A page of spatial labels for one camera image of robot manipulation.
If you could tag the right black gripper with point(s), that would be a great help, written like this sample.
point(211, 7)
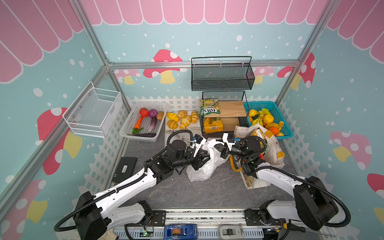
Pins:
point(227, 150)

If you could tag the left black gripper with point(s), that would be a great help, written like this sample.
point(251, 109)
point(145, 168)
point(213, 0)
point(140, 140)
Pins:
point(199, 159)

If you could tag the yellow black snack bag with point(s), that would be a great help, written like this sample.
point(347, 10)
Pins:
point(260, 133)

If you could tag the cream canvas tote bag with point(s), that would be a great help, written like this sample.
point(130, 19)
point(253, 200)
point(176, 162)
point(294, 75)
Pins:
point(274, 155)

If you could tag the white plastic grocery bag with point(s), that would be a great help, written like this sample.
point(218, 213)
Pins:
point(207, 170)

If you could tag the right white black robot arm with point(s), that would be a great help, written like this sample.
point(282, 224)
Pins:
point(313, 204)

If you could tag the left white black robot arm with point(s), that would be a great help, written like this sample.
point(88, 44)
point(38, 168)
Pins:
point(96, 214)

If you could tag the toy croissant front left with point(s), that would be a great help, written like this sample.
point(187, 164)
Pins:
point(173, 125)

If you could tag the toy croissant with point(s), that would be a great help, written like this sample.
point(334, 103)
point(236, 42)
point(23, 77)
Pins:
point(173, 125)
point(173, 117)

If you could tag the toy striped bread loaf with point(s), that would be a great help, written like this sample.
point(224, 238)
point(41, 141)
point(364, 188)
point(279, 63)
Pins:
point(185, 122)

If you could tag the toy orange fruit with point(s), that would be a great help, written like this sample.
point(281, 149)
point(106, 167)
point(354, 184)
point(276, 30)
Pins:
point(275, 130)

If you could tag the toy yellow lemon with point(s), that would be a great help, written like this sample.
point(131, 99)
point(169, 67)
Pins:
point(268, 119)

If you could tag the toy croissant back left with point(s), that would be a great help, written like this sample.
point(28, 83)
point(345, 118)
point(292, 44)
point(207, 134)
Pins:
point(173, 117)

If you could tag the toy bread roll middle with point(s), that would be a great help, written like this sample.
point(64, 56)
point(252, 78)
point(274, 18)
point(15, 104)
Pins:
point(182, 114)

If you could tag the toy bread right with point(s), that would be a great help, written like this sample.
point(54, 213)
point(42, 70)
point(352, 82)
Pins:
point(194, 116)

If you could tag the toy banana bunch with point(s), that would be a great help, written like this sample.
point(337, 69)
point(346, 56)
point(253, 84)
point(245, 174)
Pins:
point(259, 120)

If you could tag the purple toy eggplant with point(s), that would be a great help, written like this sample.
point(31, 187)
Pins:
point(152, 125)

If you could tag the brown toy potato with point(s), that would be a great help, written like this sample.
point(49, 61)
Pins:
point(160, 116)

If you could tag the yellow snack packet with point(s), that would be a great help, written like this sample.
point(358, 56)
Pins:
point(213, 125)

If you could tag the teal plastic fruit basket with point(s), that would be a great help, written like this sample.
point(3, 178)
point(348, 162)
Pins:
point(253, 109)

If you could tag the purple toy onion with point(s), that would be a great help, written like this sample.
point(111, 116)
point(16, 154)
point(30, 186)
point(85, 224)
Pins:
point(153, 113)

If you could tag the green toy leaf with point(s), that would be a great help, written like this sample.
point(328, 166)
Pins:
point(136, 131)

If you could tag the orange toy carrot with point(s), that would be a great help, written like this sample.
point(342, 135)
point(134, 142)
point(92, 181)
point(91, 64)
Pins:
point(139, 122)

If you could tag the green Fox's candy bag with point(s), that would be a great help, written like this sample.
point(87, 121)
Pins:
point(209, 106)

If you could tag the red toy tomato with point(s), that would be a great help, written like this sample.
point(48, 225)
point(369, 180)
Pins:
point(144, 112)

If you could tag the black box on table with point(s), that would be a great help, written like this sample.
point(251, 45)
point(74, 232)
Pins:
point(125, 169)

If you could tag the white plastic vegetable basket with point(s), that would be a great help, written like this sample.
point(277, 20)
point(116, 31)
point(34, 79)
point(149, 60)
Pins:
point(145, 121)

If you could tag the black wire wooden shelf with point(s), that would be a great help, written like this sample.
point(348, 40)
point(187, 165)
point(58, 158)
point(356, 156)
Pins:
point(231, 104)

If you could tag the black mesh wall basket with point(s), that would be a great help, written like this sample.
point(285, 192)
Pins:
point(229, 73)

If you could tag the blue device on rail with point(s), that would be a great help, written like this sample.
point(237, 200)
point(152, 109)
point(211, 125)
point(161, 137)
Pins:
point(181, 232)

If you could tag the grey device on rail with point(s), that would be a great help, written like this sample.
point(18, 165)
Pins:
point(231, 232)

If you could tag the white wire wall basket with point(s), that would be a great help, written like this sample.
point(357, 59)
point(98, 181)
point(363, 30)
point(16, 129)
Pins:
point(93, 112)

